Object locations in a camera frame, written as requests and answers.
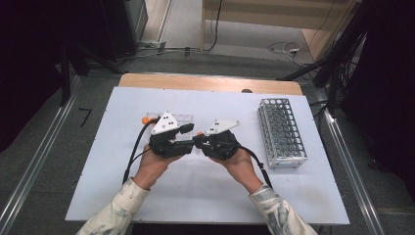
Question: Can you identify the clear plastic well plate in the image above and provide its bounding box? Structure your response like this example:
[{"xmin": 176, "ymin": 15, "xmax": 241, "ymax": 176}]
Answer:
[{"xmin": 146, "ymin": 112, "xmax": 194, "ymax": 135}]

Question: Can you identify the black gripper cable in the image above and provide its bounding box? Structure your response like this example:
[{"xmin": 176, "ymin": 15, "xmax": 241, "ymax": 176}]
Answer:
[
  {"xmin": 121, "ymin": 117, "xmax": 161, "ymax": 186},
  {"xmin": 239, "ymin": 146, "xmax": 274, "ymax": 190}
]

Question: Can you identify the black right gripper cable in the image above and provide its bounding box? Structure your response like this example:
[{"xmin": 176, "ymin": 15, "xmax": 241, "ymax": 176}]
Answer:
[{"xmin": 239, "ymin": 146, "xmax": 274, "ymax": 190}]

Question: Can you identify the black stand with cables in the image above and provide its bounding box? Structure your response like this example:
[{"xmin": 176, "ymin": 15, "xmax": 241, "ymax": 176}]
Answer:
[{"xmin": 277, "ymin": 0, "xmax": 371, "ymax": 116}]

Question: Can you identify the wooden shelf unit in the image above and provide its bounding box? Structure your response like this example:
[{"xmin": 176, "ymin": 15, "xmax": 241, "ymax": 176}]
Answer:
[{"xmin": 200, "ymin": 0, "xmax": 363, "ymax": 63}]

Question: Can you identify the wooden table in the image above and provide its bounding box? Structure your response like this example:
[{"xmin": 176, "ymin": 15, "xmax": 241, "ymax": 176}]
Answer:
[{"xmin": 117, "ymin": 72, "xmax": 303, "ymax": 96}]

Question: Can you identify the person's right hand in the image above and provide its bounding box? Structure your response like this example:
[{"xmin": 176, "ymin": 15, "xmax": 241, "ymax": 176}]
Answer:
[{"xmin": 208, "ymin": 148, "xmax": 264, "ymax": 194}]

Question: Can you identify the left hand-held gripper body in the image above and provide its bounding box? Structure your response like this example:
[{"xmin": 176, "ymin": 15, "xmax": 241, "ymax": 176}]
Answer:
[{"xmin": 148, "ymin": 111, "xmax": 195, "ymax": 160}]

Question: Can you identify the white board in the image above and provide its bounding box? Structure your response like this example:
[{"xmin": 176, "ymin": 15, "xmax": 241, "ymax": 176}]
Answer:
[{"xmin": 64, "ymin": 85, "xmax": 350, "ymax": 226}]

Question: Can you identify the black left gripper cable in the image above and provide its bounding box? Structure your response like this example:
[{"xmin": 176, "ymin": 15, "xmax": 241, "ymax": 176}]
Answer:
[{"xmin": 121, "ymin": 117, "xmax": 161, "ymax": 186}]

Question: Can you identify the black cabinet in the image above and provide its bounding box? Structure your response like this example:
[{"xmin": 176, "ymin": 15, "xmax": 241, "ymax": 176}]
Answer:
[{"xmin": 97, "ymin": 0, "xmax": 150, "ymax": 62}]

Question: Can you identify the power strip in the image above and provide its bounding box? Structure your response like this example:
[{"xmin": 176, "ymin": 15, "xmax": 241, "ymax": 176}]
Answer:
[{"xmin": 139, "ymin": 40, "xmax": 167, "ymax": 54}]

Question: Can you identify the white floor cable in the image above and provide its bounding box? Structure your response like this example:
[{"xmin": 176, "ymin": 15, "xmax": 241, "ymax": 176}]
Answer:
[{"xmin": 267, "ymin": 40, "xmax": 307, "ymax": 68}]

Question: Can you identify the metal floor rail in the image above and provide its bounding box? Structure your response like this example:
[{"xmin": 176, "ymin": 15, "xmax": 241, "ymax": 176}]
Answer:
[
  {"xmin": 0, "ymin": 74, "xmax": 82, "ymax": 235},
  {"xmin": 321, "ymin": 107, "xmax": 386, "ymax": 235}
]

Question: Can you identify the black floor cable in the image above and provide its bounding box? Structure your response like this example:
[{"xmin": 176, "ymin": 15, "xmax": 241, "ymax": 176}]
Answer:
[{"xmin": 202, "ymin": 0, "xmax": 223, "ymax": 53}]

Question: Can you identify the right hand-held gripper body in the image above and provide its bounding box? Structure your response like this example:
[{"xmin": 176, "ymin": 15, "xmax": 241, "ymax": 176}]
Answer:
[{"xmin": 201, "ymin": 118, "xmax": 242, "ymax": 161}]

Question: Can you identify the metal test tube rack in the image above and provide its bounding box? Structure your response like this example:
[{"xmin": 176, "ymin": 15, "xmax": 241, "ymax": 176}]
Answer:
[{"xmin": 256, "ymin": 97, "xmax": 308, "ymax": 170}]

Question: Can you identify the person's left hand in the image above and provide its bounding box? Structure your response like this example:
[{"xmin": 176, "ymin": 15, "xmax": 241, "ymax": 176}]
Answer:
[{"xmin": 131, "ymin": 145, "xmax": 184, "ymax": 190}]

